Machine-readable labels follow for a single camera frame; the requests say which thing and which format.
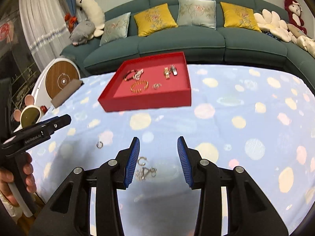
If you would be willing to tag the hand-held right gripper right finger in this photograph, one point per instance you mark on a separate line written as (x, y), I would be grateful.
(184, 162)

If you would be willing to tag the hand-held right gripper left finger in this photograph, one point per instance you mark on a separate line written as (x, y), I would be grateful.
(131, 162)

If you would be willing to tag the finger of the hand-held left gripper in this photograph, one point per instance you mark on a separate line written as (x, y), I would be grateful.
(60, 122)

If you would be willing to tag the silver rhinestone brooch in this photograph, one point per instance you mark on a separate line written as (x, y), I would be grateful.
(142, 174)

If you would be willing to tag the red box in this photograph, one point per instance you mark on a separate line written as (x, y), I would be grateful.
(147, 102)

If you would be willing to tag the gold watch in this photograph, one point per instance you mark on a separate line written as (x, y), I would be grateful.
(167, 73)

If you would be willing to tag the silver watch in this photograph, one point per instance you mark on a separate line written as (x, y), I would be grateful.
(174, 70)

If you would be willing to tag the person's left hand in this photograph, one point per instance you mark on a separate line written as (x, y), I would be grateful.
(29, 172)

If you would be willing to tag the white bin with pink ears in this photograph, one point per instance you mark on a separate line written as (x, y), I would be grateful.
(29, 118)

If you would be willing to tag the small red object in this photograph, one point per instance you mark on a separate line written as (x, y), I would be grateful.
(43, 109)

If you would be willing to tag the white machine with wooden disc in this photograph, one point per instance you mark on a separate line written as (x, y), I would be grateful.
(64, 78)

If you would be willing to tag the blue planet print tablecloth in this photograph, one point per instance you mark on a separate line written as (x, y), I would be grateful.
(221, 127)

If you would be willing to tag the grey pig plush toy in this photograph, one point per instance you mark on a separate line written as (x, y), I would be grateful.
(82, 32)

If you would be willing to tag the red curtain tie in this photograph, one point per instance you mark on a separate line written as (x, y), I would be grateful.
(70, 20)

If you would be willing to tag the white sheer curtain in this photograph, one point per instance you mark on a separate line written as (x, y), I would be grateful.
(41, 17)

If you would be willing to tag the grey embroidered cushion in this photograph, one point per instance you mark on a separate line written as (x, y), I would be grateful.
(115, 28)
(196, 13)

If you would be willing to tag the white plush toy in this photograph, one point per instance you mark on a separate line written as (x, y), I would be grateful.
(89, 9)

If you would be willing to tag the teal sofa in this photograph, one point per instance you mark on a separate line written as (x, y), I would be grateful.
(172, 41)

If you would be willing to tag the yellow embroidered cushion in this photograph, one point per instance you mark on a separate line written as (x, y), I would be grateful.
(237, 16)
(153, 19)

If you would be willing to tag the cream flower cushion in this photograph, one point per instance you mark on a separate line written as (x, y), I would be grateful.
(270, 22)

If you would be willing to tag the cream quilted blanket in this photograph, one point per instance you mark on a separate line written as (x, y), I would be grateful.
(305, 45)

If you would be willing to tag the small brown cushion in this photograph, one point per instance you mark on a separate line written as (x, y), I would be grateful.
(295, 30)

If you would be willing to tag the red monkey plush toy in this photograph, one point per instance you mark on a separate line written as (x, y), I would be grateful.
(294, 12)

